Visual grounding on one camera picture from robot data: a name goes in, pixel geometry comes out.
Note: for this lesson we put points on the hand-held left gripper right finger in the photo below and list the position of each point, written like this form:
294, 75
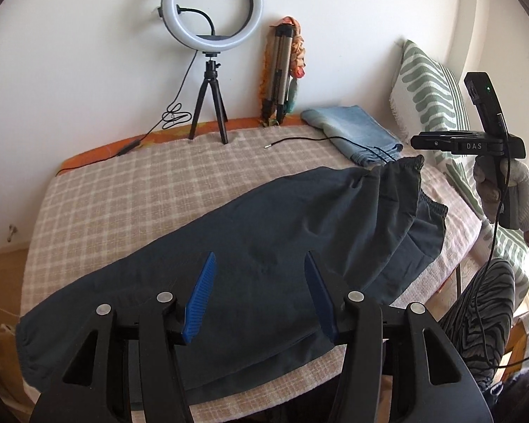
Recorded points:
319, 295

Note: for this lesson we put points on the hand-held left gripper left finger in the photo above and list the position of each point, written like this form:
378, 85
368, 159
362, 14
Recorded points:
200, 295

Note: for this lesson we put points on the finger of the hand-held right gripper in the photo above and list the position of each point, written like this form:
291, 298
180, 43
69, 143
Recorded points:
432, 142

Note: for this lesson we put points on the dark grey pants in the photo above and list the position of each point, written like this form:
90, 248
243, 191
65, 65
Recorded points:
255, 229

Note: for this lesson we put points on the person's right hand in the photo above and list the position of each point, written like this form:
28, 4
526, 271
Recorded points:
528, 194

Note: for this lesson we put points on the green patterned fringed pillow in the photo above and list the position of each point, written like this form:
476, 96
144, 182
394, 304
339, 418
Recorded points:
423, 83

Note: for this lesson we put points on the folded blue jeans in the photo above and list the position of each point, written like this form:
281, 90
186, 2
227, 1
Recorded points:
352, 127

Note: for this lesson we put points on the beige checked blanket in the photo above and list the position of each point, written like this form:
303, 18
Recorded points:
137, 194

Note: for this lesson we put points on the folded tripod with orange cloth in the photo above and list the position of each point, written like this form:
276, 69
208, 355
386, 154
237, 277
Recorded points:
297, 53

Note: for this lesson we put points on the person's leg in striped trousers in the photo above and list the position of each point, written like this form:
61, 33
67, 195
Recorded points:
502, 299

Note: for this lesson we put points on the folded silver tripod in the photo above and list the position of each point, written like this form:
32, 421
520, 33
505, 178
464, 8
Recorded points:
277, 61

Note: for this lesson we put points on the orange bed sheet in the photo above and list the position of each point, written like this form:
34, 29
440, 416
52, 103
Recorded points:
93, 150

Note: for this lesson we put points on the small black tripod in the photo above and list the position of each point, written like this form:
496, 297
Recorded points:
210, 75

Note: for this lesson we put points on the metal wall hook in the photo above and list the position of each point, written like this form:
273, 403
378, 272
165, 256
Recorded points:
11, 231

